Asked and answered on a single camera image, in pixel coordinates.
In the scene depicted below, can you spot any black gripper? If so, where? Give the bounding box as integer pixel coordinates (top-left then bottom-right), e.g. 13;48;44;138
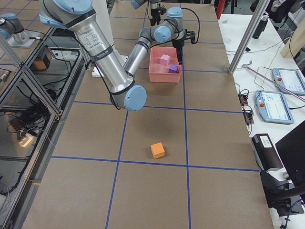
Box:
150;7;162;26
172;39;184;65

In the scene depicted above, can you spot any pink foam block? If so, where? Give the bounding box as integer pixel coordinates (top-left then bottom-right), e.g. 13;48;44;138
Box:
160;54;171;66

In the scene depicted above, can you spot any purple foam block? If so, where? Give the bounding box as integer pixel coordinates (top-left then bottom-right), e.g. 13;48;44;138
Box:
168;64;179;73

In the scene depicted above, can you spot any orange foam block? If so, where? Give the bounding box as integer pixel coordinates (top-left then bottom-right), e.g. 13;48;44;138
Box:
151;142;165;159

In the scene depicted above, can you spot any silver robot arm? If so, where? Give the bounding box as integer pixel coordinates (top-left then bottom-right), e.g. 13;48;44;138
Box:
131;0;166;26
39;0;186;111

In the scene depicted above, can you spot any pink plastic bin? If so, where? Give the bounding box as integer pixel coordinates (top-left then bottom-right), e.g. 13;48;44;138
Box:
149;46;182;83

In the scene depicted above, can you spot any metal grabber stick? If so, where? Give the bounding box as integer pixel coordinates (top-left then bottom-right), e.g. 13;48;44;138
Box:
241;64;305;103

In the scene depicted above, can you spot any black water bottle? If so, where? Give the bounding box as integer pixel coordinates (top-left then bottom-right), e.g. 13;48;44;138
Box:
252;15;269;39

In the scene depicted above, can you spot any near teach pendant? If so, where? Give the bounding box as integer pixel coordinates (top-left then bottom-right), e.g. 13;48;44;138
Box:
255;90;294;125

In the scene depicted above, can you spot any teach pendant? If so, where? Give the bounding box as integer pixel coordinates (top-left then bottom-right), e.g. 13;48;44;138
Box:
272;68;305;96
255;90;294;125

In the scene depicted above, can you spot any far teach pendant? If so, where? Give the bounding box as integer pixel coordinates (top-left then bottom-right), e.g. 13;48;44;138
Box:
272;68;305;96

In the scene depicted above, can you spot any black power box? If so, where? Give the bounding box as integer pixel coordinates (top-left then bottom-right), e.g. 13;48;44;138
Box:
251;134;284;171

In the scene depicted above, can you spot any black monitor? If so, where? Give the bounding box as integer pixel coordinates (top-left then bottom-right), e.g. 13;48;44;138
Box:
275;121;305;186

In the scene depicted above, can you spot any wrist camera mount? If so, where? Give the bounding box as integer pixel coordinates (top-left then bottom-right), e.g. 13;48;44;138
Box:
159;7;167;15
184;29;197;44

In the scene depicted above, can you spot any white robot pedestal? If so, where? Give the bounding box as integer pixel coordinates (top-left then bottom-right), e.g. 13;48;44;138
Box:
92;0;128;66

